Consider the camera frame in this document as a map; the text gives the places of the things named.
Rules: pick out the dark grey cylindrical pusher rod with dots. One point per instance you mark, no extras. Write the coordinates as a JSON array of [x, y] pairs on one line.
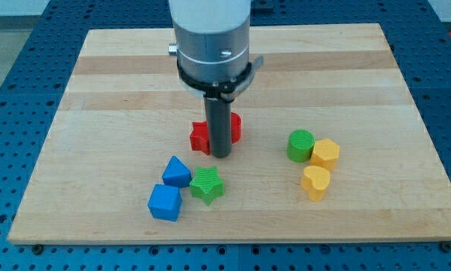
[[218, 118]]

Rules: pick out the green cylinder block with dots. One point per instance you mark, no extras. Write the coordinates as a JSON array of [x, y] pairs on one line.
[[300, 145]]

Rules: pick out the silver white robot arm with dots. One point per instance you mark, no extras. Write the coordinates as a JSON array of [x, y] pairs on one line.
[[212, 49]]

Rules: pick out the yellow hexagon block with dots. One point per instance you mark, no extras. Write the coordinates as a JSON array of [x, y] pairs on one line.
[[325, 154]]

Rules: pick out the red round block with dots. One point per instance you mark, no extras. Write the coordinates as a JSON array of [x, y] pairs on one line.
[[236, 127]]

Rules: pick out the green star block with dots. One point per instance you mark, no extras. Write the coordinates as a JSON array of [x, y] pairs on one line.
[[207, 184]]

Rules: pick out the blue triangle block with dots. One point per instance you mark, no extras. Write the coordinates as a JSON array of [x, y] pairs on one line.
[[176, 174]]

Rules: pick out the wooden board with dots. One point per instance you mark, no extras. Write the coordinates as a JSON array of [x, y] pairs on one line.
[[124, 114]]

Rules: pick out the blue cube block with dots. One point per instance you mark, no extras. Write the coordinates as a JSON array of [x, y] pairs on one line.
[[165, 202]]

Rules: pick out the yellow heart block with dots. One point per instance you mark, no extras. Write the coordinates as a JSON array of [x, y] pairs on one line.
[[315, 181]]

